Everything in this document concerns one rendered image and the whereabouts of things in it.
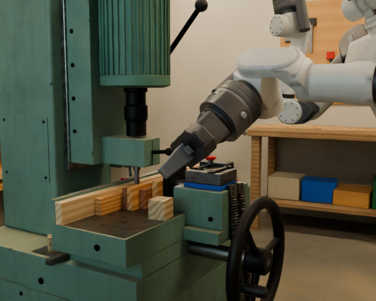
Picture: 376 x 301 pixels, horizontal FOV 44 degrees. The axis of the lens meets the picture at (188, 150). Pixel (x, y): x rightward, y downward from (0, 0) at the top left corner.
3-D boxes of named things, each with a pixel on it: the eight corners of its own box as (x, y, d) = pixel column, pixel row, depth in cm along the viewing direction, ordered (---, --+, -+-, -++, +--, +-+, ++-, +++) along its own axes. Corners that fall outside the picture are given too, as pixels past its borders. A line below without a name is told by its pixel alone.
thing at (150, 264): (142, 279, 97) (141, 260, 97) (69, 260, 108) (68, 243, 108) (228, 229, 131) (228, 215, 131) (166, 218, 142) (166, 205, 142)
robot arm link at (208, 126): (221, 164, 73) (268, 118, 78) (179, 118, 73) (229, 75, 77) (196, 180, 85) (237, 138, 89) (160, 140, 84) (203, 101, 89)
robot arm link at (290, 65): (242, 107, 88) (312, 109, 81) (229, 67, 83) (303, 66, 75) (255, 86, 92) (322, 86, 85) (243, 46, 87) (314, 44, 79)
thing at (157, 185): (157, 208, 116) (157, 181, 115) (151, 206, 117) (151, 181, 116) (196, 193, 132) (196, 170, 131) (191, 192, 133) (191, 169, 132)
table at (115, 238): (165, 279, 87) (164, 248, 87) (50, 249, 103) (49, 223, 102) (280, 208, 139) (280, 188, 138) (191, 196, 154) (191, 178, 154)
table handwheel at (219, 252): (289, 180, 112) (292, 288, 119) (215, 172, 122) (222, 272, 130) (237, 228, 88) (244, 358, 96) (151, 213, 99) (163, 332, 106)
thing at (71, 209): (61, 226, 101) (61, 203, 100) (55, 224, 102) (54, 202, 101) (200, 179, 152) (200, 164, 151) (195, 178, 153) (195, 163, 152)
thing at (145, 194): (145, 209, 114) (145, 190, 114) (139, 208, 115) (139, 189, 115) (179, 196, 128) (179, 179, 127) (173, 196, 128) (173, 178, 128)
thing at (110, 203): (101, 215, 109) (101, 199, 108) (95, 214, 110) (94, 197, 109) (215, 177, 156) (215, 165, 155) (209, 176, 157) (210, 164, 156)
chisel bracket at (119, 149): (144, 174, 115) (144, 140, 114) (101, 168, 122) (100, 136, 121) (161, 169, 121) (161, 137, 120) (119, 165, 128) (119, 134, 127)
